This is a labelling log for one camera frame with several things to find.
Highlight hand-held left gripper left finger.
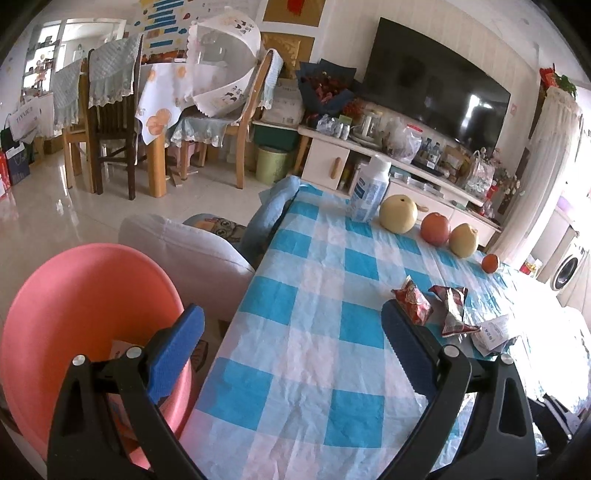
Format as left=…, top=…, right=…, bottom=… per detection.
left=47, top=305, right=206, bottom=480

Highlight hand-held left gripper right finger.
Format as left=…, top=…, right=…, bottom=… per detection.
left=381, top=299, right=539, bottom=480

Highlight red snack wrapper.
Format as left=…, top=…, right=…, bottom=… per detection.
left=428, top=285, right=482, bottom=337
left=391, top=276, right=434, bottom=326

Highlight white paper packet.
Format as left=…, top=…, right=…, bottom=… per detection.
left=471, top=314, right=521, bottom=357

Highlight pink plastic basin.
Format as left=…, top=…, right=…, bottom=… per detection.
left=0, top=244, right=195, bottom=470

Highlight blue white checkered tablecloth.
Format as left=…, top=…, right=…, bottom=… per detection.
left=178, top=182, right=591, bottom=480

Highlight white sofa armrest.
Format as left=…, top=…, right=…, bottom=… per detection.
left=118, top=213, right=256, bottom=325

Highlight large yellow pear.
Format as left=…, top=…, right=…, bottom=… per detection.
left=450, top=223, right=479, bottom=258

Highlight red apple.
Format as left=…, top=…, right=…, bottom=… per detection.
left=420, top=212, right=452, bottom=246

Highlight owl print cushion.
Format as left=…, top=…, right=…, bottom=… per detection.
left=182, top=213, right=249, bottom=244

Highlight round brownish pear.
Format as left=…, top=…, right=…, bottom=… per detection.
left=379, top=194, right=419, bottom=234

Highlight blue cushion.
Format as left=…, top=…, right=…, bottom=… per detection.
left=239, top=175, right=302, bottom=269

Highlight white washing machine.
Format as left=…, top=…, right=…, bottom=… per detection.
left=549, top=230, right=591, bottom=306

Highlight white bottle with blue label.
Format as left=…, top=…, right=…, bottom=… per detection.
left=347, top=155, right=393, bottom=223

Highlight plastic bag of packets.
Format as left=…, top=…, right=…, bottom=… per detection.
left=464, top=154, right=496, bottom=198

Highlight artificial flower bunch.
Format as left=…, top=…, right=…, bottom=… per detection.
left=489, top=152, right=522, bottom=200

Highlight green waste bin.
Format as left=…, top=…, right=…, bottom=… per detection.
left=255, top=145, right=290, bottom=184

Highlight white television cabinet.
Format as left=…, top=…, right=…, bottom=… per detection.
left=298, top=124, right=502, bottom=237

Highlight clear plastic bag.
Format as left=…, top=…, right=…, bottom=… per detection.
left=385, top=117, right=424, bottom=163

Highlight white lace curtain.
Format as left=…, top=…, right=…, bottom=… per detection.
left=500, top=87, right=585, bottom=265

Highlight light wooden chair with cover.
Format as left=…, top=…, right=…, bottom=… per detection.
left=52, top=59, right=91, bottom=190
left=171, top=47, right=283, bottom=190

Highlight clear electric kettle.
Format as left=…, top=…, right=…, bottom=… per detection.
left=357, top=111, right=384, bottom=142

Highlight green storage crate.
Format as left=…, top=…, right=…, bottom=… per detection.
left=252, top=121, right=299, bottom=151

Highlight dining table with printed cloth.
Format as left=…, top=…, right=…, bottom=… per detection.
left=135, top=60, right=195, bottom=200

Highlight red gift bag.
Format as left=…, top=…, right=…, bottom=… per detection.
left=0, top=149, right=13, bottom=198

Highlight dark wooden chair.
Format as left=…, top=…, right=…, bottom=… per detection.
left=87, top=34, right=145, bottom=201

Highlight white paper bag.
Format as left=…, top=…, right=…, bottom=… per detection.
left=6, top=98, right=55, bottom=142

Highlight black flat television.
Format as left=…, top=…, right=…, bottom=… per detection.
left=360, top=17, right=512, bottom=151

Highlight dark wrapped flower bouquet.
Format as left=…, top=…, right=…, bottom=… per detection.
left=295, top=59, right=359, bottom=119

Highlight white mesh food cover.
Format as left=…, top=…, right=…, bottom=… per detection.
left=187, top=9, right=264, bottom=119

